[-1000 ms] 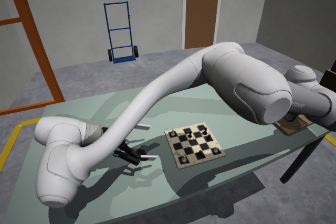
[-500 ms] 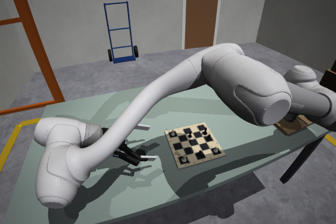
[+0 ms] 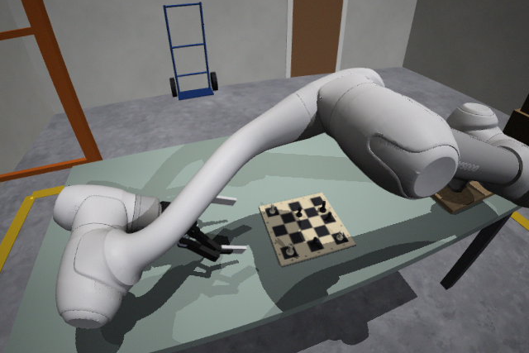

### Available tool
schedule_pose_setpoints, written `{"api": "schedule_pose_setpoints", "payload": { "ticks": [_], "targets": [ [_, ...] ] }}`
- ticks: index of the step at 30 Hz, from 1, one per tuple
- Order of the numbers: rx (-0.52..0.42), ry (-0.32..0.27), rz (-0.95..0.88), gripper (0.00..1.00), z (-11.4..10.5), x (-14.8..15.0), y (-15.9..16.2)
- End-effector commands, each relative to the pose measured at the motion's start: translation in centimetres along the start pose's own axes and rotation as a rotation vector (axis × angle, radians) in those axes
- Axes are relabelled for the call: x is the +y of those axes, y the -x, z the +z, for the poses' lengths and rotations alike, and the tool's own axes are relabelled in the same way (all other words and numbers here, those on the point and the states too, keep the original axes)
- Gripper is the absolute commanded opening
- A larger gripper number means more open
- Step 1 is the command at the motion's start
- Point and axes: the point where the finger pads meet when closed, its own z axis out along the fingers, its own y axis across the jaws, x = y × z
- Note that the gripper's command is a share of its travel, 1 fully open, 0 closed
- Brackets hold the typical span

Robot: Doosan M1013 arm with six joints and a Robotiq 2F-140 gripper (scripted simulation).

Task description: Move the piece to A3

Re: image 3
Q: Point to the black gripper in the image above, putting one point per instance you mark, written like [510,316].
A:
[202,249]

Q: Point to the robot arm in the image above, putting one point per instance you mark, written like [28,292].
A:
[399,144]

